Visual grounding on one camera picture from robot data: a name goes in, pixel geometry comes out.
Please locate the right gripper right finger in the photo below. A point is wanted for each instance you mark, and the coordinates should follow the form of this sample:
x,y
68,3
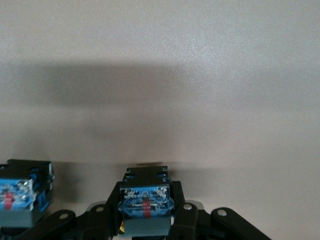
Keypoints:
x,y
190,222

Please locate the green push button switch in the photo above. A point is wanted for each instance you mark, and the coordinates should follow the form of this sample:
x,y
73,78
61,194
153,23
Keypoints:
x,y
17,195

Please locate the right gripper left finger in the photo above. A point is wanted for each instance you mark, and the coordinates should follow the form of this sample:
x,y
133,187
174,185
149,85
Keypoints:
x,y
97,222

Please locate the red push button switch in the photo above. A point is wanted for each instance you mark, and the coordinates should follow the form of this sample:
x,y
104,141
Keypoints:
x,y
146,202

